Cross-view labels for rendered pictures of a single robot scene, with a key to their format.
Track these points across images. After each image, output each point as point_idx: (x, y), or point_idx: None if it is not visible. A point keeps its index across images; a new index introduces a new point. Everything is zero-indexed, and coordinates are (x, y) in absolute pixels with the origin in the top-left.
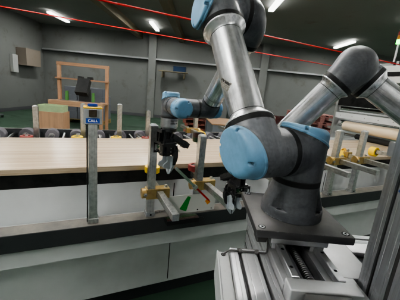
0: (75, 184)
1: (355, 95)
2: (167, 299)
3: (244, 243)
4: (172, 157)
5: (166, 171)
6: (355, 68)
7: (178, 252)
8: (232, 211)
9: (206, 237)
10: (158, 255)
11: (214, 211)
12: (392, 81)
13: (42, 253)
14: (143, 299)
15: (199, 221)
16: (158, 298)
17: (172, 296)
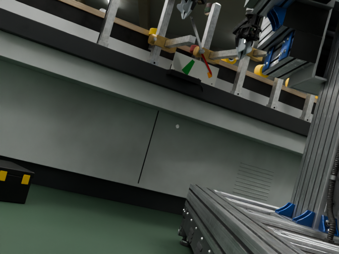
0: (80, 23)
1: None
2: (134, 207)
3: (258, 44)
4: (191, 1)
5: (182, 16)
6: None
7: (157, 153)
8: (241, 57)
9: (190, 148)
10: (135, 146)
11: (214, 87)
12: None
13: (50, 58)
14: (105, 199)
15: (198, 91)
16: (123, 204)
17: (139, 207)
